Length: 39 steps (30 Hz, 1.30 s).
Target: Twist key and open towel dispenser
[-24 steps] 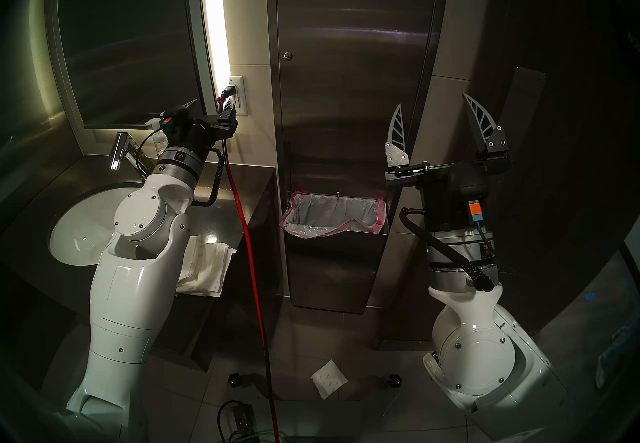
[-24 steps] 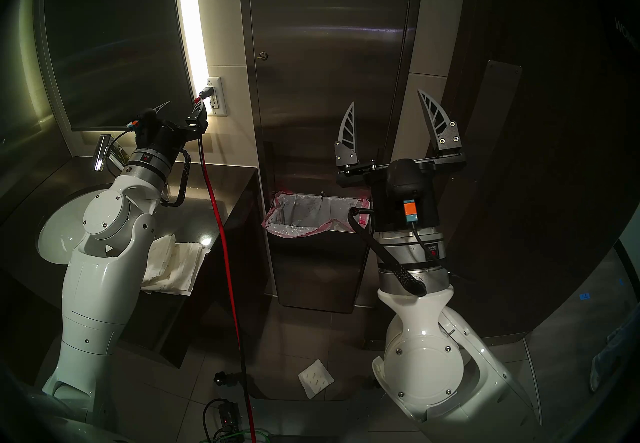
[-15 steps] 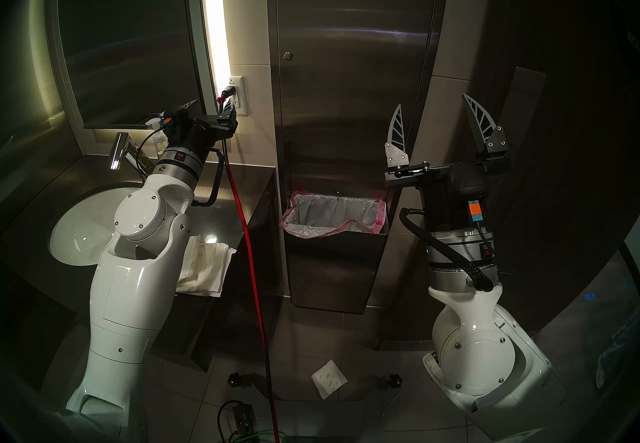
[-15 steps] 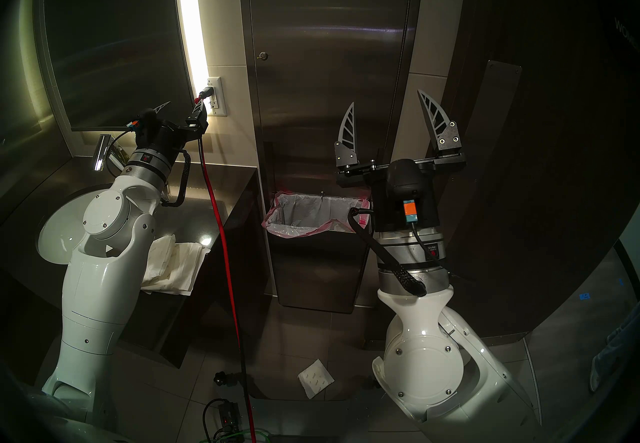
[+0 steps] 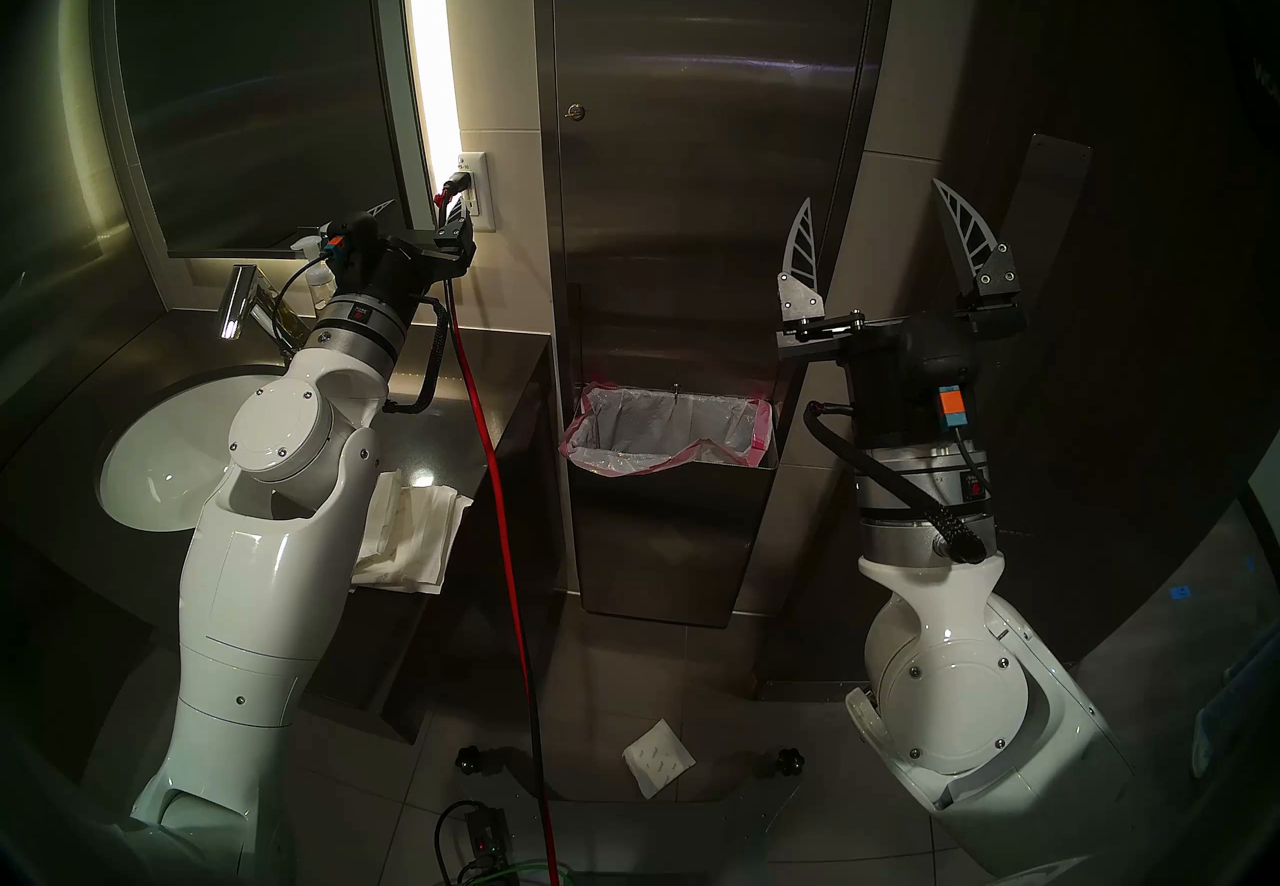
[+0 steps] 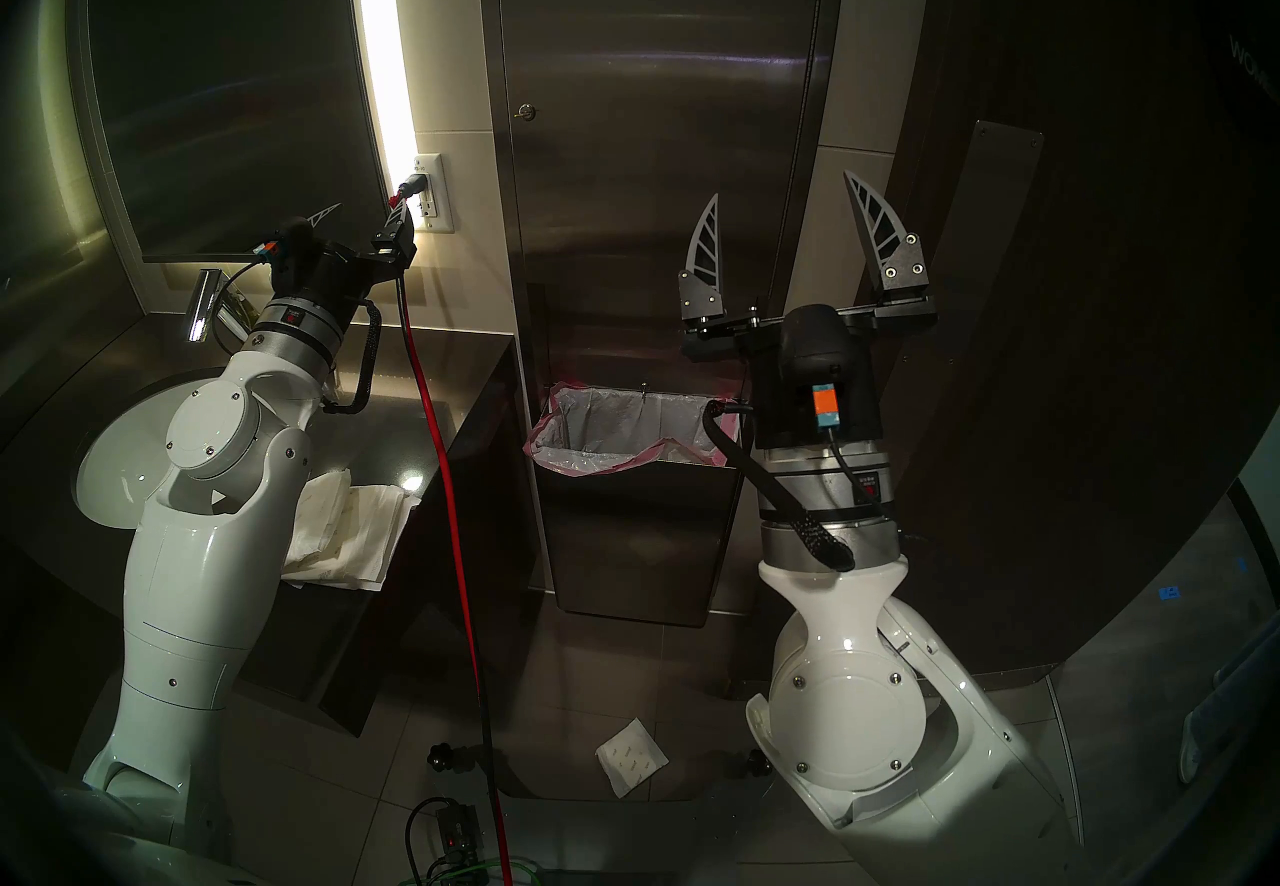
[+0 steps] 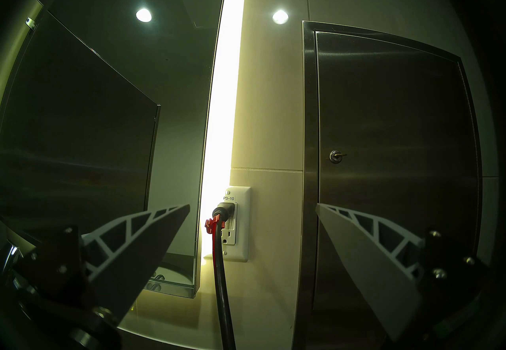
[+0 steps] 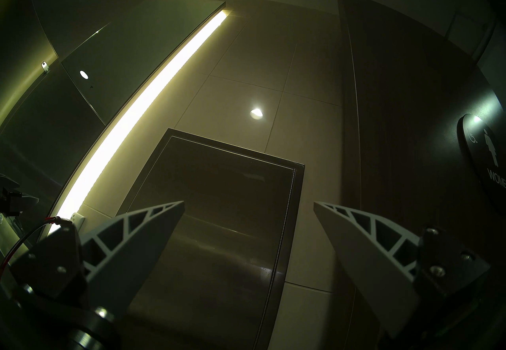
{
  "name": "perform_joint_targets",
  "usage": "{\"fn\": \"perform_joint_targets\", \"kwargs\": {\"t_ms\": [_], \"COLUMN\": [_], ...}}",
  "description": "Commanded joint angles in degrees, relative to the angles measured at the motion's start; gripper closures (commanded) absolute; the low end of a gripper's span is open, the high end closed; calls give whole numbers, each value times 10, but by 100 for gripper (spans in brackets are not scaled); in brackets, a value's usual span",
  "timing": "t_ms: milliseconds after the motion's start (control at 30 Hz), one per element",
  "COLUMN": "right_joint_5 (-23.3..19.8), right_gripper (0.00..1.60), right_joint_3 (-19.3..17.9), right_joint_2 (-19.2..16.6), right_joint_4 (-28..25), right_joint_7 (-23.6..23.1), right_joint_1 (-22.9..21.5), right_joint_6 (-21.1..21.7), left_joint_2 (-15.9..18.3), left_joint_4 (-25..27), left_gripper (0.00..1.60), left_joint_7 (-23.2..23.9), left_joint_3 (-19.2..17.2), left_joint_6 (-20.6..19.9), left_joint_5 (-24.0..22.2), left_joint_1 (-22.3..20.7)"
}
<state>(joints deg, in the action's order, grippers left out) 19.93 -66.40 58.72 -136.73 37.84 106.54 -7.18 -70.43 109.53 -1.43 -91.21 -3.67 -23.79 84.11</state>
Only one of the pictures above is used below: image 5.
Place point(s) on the stainless recessed dispenser cabinet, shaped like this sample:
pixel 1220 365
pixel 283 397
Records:
pixel 541 44

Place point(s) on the vertical wall light strip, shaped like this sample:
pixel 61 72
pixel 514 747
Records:
pixel 430 44

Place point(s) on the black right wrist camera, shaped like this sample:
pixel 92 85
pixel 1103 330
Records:
pixel 940 359

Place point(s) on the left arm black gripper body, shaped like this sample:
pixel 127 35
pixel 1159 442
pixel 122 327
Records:
pixel 390 279

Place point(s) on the chrome faucet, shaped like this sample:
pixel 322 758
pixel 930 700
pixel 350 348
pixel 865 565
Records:
pixel 238 299

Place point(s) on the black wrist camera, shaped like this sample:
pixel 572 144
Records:
pixel 940 359
pixel 355 234

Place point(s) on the framed wall mirror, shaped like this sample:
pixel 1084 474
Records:
pixel 250 74

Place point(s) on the black star knob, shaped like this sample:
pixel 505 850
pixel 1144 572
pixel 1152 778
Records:
pixel 468 759
pixel 791 761

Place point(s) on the black power box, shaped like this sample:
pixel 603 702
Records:
pixel 490 839

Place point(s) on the stainless towel dispenser door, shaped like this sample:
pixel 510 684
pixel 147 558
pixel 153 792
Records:
pixel 700 44

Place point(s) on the flat white paper towel pile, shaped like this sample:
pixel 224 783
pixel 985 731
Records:
pixel 435 534

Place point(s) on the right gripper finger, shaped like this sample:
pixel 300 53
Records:
pixel 800 299
pixel 995 279

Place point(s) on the white sink basin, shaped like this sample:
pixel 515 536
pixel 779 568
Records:
pixel 160 464

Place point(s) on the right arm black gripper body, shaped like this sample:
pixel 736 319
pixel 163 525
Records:
pixel 880 394

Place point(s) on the crumpled white paper towel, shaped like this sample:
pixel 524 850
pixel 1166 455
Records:
pixel 658 759

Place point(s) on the clear soap pump bottle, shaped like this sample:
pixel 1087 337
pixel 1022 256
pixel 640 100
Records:
pixel 320 286

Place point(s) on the folded white paper towel stack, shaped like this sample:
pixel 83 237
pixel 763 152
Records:
pixel 385 514

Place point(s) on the white wall outlet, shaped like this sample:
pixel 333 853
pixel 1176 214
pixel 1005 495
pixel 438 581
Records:
pixel 481 194

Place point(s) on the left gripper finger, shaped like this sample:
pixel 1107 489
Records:
pixel 379 209
pixel 455 236

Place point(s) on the trash bin with pink liner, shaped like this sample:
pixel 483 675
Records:
pixel 660 429

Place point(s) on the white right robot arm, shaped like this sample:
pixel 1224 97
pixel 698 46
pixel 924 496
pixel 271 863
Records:
pixel 950 694

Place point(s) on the dark wooden door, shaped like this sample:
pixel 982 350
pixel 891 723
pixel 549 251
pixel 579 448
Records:
pixel 1150 294

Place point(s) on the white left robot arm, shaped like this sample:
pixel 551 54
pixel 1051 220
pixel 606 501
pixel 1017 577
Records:
pixel 260 574

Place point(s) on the dark vanity counter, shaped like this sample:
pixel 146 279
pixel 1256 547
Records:
pixel 430 434

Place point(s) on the stainless waste bin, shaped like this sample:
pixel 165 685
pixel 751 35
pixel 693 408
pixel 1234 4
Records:
pixel 670 544

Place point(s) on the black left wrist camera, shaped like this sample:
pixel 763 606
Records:
pixel 355 234

